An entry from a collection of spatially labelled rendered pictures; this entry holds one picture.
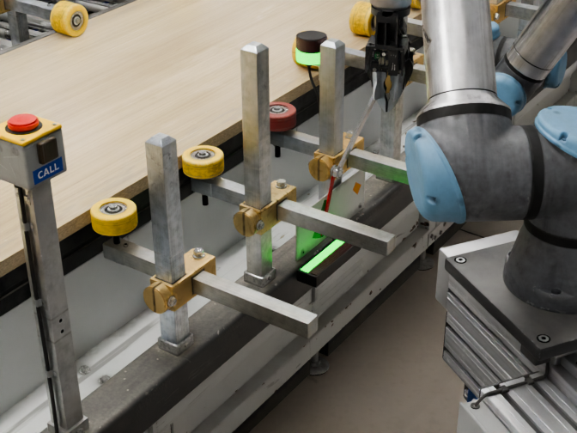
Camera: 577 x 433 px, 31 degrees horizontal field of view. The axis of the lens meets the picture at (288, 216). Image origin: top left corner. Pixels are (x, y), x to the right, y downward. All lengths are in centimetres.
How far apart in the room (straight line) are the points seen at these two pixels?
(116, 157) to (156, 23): 75
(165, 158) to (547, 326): 64
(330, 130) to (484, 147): 82
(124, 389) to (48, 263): 34
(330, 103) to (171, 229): 49
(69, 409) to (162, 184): 37
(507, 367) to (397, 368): 147
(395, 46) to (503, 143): 68
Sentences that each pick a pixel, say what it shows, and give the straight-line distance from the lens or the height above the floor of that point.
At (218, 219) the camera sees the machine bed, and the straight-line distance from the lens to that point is 215.
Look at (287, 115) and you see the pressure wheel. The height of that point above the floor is 91.
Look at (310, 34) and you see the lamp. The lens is 199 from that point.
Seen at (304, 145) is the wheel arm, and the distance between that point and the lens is 212.
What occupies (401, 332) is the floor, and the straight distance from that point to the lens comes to 301.
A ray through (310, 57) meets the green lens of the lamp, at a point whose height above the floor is 107.
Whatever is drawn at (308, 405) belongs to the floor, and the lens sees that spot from 275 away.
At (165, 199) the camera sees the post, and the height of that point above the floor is 100.
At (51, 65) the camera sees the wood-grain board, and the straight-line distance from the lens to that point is 246.
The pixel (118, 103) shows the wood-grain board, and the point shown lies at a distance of 223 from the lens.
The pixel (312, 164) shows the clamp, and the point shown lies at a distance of 204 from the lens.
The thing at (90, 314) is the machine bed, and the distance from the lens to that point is 192.
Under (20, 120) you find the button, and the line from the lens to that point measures 137.
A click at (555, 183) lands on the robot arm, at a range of 124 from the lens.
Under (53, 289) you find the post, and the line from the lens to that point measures 149.
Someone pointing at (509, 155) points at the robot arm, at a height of 125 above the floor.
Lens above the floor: 179
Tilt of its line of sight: 30 degrees down
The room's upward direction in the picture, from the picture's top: straight up
